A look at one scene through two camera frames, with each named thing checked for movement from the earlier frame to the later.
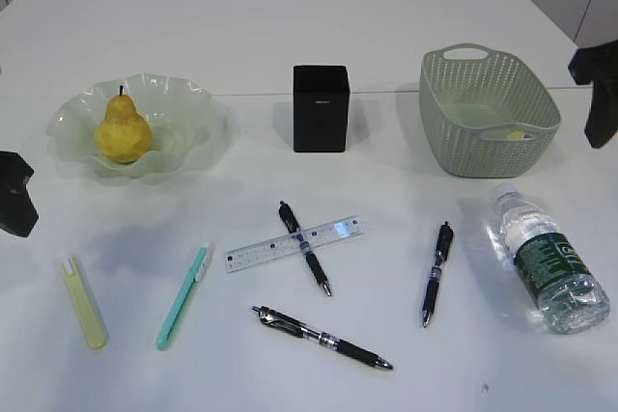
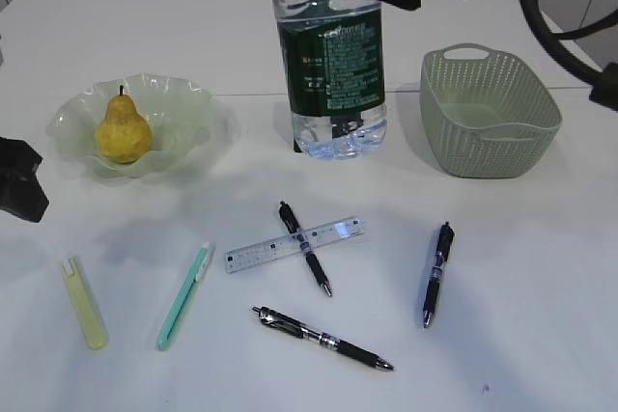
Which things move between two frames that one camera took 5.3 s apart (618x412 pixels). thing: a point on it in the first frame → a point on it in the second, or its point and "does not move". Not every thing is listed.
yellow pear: x=124 y=135 does not move
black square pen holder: x=321 y=109 → x=348 y=124
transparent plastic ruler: x=268 y=250 does not move
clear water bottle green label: x=567 y=295 → x=335 y=68
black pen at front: x=289 y=325 does not move
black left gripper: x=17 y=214 → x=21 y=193
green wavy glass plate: x=181 y=117 does not move
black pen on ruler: x=293 y=227 does not move
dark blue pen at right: x=443 y=244 does not move
